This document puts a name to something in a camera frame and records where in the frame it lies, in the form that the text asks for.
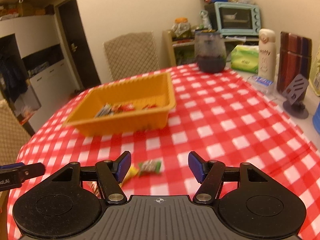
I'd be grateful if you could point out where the clear pastry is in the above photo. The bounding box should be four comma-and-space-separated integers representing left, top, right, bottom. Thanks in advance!
95, 104, 114, 118

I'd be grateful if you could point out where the dark door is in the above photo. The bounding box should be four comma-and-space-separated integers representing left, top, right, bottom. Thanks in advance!
57, 0, 101, 89

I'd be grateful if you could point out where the sunflower print package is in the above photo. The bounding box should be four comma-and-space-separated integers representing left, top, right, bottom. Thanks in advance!
309, 53, 320, 96

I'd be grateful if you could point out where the wooden shelf unit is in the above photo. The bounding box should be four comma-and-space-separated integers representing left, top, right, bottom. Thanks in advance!
162, 30, 259, 67

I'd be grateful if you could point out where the dark glass jar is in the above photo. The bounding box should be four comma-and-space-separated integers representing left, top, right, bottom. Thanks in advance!
194, 30, 227, 74

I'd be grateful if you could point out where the blue thermos jug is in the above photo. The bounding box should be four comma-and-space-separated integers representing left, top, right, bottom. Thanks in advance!
312, 103, 320, 134

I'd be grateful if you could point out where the beige quilted chair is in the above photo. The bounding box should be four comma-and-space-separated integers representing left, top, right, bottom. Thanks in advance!
103, 31, 160, 81
0, 99, 31, 166

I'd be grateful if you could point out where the orange plastic tray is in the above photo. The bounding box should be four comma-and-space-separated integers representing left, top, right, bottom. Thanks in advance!
63, 72, 176, 137

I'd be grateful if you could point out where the light blue toaster oven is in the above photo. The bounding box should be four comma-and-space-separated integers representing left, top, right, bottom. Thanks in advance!
214, 2, 261, 36

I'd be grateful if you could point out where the small red candy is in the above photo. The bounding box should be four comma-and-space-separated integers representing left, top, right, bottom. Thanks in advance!
143, 104, 158, 110

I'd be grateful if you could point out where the green candy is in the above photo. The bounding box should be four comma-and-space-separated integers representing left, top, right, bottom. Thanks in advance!
138, 160, 162, 176

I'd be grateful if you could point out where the white miffy bottle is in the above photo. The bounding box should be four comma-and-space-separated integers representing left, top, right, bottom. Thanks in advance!
258, 29, 277, 82

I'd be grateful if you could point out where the orange lid snack jar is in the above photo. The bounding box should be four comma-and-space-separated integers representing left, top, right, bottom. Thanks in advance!
171, 17, 193, 39

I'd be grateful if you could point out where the white cabinet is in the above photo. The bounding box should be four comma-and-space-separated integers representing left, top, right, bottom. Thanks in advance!
1, 15, 76, 132

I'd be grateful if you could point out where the brown thermos flask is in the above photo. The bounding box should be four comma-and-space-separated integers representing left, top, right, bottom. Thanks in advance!
277, 31, 312, 94

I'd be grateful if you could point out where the blue tissue packet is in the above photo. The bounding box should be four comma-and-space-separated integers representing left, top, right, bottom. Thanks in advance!
247, 75, 274, 94

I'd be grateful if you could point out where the large red snack packet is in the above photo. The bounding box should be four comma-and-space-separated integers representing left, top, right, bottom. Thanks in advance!
112, 103, 136, 113

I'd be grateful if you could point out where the grey phone stand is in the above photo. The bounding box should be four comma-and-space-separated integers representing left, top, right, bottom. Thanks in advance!
282, 74, 309, 119

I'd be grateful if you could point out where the red white checkered tablecloth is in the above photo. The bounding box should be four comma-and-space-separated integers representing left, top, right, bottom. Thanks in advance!
17, 64, 319, 239

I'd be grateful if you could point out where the green wet wipes pack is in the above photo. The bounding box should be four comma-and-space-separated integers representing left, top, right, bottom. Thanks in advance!
231, 44, 259, 74

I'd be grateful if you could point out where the green yellow candy packet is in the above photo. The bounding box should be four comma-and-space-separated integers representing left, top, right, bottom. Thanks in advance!
119, 165, 139, 187

